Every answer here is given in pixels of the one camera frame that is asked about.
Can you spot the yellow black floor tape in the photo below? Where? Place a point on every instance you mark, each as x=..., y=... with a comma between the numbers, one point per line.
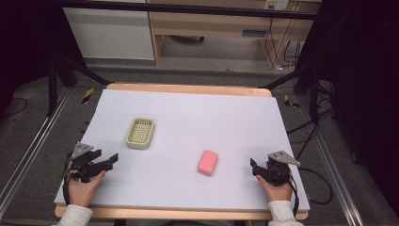
x=88, y=95
x=291, y=102

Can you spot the person's left hand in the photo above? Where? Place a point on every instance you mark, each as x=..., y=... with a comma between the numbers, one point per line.
x=82, y=192

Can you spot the black metal stand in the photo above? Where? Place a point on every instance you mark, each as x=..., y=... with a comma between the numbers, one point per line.
x=52, y=84
x=309, y=84

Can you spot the white power strip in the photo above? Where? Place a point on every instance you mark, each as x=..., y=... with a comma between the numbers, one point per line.
x=276, y=4

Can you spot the metal floor rail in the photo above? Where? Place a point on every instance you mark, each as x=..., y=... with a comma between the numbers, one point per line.
x=34, y=141
x=338, y=185

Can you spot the wooden table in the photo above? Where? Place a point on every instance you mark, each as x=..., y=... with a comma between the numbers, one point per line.
x=188, y=88

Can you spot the black curtain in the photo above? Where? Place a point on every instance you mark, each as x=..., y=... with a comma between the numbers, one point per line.
x=360, y=78
x=28, y=40

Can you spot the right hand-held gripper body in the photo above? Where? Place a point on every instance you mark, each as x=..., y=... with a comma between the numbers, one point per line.
x=277, y=171

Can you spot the beige slotted soap dish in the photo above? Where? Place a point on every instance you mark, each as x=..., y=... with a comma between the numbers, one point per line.
x=140, y=133

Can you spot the light wooden desk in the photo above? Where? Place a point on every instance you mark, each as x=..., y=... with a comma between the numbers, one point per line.
x=207, y=26

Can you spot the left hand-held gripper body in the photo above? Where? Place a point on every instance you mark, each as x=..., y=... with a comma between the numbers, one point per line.
x=82, y=164

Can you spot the white table mat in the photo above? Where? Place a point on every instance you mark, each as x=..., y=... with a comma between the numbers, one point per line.
x=188, y=132

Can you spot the black frame crossbar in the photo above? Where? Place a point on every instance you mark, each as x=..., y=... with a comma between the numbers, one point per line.
x=188, y=8

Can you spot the person's right hand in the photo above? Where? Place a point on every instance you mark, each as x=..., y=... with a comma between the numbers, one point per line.
x=279, y=192

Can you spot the white cabinet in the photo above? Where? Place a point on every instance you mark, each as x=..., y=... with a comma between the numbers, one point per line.
x=109, y=34

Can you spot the pink soap bar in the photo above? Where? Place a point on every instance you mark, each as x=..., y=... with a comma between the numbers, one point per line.
x=208, y=162

